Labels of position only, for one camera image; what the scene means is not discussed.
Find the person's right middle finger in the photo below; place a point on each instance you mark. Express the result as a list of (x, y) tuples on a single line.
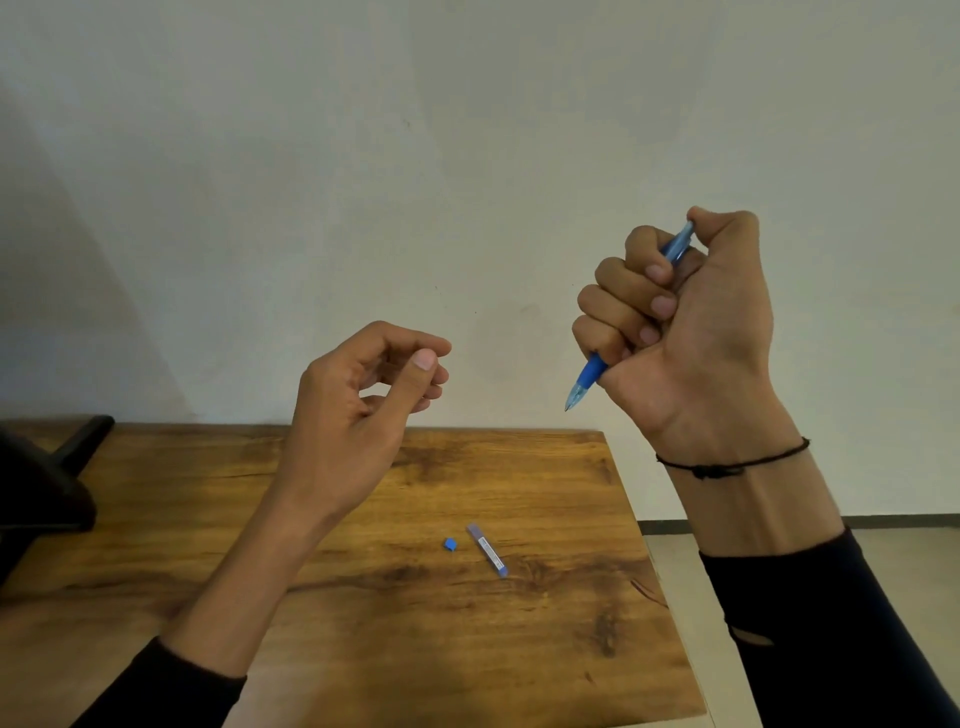
[(634, 289)]

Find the person's right hand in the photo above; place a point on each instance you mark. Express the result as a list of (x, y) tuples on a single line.
[(712, 352)]

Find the person's right thumb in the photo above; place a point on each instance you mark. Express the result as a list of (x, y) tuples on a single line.
[(724, 225)]

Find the person's left middle finger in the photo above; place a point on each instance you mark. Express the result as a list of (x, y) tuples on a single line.
[(439, 374)]

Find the black chair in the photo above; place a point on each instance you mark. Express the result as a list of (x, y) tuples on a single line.
[(41, 487)]

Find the person's right little finger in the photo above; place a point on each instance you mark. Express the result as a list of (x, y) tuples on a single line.
[(600, 341)]

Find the clear pencil lead tube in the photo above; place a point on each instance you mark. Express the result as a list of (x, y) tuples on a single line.
[(487, 550)]

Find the person's left little finger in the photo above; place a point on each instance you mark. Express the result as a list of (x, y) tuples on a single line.
[(420, 406)]

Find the person's left forearm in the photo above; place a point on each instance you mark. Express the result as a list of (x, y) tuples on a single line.
[(240, 592)]

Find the person's right forearm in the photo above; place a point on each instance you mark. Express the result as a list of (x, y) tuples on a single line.
[(795, 600)]

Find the person's left hand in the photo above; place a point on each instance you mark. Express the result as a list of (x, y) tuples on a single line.
[(337, 442)]

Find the person's left thumb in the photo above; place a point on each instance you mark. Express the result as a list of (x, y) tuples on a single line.
[(405, 390)]

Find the blue mechanical pencil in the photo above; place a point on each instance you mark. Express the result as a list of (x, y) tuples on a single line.
[(589, 375)]

